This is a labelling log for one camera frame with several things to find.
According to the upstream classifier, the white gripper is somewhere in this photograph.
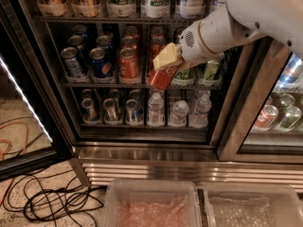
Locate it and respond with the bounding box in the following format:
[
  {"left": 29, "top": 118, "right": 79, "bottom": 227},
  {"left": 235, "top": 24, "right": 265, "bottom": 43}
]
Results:
[{"left": 153, "top": 22, "right": 204, "bottom": 72}]

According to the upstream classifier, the red coke can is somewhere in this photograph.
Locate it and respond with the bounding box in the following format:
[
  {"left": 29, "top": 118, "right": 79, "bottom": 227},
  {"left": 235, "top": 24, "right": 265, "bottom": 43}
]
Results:
[{"left": 149, "top": 66, "right": 177, "bottom": 91}]

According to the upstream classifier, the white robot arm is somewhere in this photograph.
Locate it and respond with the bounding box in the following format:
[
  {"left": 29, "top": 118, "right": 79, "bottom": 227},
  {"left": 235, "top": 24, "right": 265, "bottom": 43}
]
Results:
[{"left": 153, "top": 0, "right": 303, "bottom": 71}]

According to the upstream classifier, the green can front left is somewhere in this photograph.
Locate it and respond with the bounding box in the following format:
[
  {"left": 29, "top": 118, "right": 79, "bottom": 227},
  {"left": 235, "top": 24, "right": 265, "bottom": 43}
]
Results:
[{"left": 172, "top": 68, "right": 194, "bottom": 86}]

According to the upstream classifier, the green can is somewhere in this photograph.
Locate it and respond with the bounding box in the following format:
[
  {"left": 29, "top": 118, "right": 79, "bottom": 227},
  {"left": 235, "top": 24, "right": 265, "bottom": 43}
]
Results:
[
  {"left": 198, "top": 60, "right": 223, "bottom": 86},
  {"left": 172, "top": 68, "right": 194, "bottom": 86}
]

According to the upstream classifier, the red can second row right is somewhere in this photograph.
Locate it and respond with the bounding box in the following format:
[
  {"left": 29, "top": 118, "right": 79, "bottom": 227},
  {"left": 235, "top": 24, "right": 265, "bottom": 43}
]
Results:
[{"left": 150, "top": 38, "right": 166, "bottom": 60}]

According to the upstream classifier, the red can second row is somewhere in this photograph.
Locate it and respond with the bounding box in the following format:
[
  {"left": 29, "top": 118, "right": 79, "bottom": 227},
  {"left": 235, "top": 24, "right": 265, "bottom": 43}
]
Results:
[
  {"left": 120, "top": 37, "right": 137, "bottom": 49},
  {"left": 150, "top": 38, "right": 166, "bottom": 60}
]

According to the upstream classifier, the green can front right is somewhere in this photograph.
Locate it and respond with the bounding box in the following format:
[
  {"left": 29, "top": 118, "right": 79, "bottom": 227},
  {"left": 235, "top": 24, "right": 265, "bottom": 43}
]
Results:
[{"left": 198, "top": 60, "right": 223, "bottom": 86}]

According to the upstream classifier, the orange soda can front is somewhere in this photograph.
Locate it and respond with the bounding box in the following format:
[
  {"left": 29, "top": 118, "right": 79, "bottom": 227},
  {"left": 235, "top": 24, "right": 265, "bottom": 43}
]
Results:
[{"left": 119, "top": 48, "right": 140, "bottom": 79}]

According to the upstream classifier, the red can second row left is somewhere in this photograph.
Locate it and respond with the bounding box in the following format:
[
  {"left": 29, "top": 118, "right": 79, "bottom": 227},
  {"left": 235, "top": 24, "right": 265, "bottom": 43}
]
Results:
[{"left": 120, "top": 37, "right": 137, "bottom": 49}]

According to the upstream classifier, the clear water bottle middle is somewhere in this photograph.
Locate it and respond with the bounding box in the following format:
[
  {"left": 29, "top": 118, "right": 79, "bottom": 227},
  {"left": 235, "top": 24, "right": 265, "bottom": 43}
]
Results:
[{"left": 169, "top": 100, "right": 189, "bottom": 128}]

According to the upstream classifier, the clear water bottle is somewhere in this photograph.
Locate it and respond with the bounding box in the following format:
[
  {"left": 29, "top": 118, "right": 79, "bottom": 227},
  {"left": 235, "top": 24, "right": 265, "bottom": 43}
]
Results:
[
  {"left": 148, "top": 93, "right": 165, "bottom": 127},
  {"left": 169, "top": 100, "right": 189, "bottom": 128},
  {"left": 189, "top": 94, "right": 212, "bottom": 129}
]

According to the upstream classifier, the energy can bottom right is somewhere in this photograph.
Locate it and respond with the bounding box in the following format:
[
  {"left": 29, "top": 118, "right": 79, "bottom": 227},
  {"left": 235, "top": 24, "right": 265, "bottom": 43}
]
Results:
[{"left": 126, "top": 99, "right": 143, "bottom": 126}]

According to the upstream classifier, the blue pepsi can front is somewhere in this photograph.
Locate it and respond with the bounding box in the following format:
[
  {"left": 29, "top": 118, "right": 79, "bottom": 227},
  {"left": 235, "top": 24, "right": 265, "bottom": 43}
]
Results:
[{"left": 89, "top": 47, "right": 113, "bottom": 79}]

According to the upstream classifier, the energy can bottom middle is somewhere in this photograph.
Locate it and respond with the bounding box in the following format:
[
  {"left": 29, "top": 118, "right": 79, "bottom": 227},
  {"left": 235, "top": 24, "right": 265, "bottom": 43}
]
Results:
[{"left": 103, "top": 98, "right": 121, "bottom": 125}]

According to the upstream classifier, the dark blue can front left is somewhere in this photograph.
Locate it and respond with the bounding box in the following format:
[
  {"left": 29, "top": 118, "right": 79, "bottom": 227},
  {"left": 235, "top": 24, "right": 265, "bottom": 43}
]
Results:
[{"left": 61, "top": 46, "right": 85, "bottom": 78}]

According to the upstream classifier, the red can behind glass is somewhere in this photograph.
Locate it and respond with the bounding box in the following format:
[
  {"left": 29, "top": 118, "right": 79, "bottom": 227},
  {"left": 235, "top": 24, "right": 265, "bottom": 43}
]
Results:
[{"left": 253, "top": 105, "right": 278, "bottom": 131}]

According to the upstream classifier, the open fridge door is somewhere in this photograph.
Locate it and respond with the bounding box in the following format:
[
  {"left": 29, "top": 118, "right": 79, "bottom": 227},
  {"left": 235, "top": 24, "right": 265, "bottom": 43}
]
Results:
[{"left": 0, "top": 7, "right": 71, "bottom": 182}]

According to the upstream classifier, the clear water bottle left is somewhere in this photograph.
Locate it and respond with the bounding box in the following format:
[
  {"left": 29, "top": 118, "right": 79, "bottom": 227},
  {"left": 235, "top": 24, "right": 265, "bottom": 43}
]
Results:
[{"left": 148, "top": 93, "right": 165, "bottom": 127}]

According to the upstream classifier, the clear water bottle right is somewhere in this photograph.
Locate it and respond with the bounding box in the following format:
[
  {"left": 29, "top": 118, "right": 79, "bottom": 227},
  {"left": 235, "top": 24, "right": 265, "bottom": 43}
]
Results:
[{"left": 189, "top": 94, "right": 212, "bottom": 129}]

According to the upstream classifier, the left clear plastic bin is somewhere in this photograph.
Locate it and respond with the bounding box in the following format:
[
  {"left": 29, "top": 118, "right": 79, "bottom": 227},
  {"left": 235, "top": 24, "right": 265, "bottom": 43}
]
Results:
[{"left": 102, "top": 180, "right": 203, "bottom": 227}]

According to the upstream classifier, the clear plastic bin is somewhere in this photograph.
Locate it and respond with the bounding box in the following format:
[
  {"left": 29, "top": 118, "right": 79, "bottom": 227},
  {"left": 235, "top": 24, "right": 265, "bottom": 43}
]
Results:
[
  {"left": 102, "top": 180, "right": 203, "bottom": 227},
  {"left": 204, "top": 183, "right": 303, "bottom": 227}
]

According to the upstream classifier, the right clear plastic bin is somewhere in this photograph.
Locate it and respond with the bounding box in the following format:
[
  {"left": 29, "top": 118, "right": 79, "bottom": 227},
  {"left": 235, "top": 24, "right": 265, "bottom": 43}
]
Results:
[{"left": 204, "top": 183, "right": 303, "bottom": 227}]

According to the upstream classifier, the orange cable on floor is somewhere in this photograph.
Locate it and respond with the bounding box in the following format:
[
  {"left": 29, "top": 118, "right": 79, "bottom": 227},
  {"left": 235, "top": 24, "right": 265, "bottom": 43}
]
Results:
[{"left": 0, "top": 120, "right": 30, "bottom": 206}]

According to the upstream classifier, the black cable on floor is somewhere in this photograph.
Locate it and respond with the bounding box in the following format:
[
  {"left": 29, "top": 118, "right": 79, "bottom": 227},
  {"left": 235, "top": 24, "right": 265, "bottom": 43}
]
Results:
[{"left": 2, "top": 166, "right": 107, "bottom": 227}]

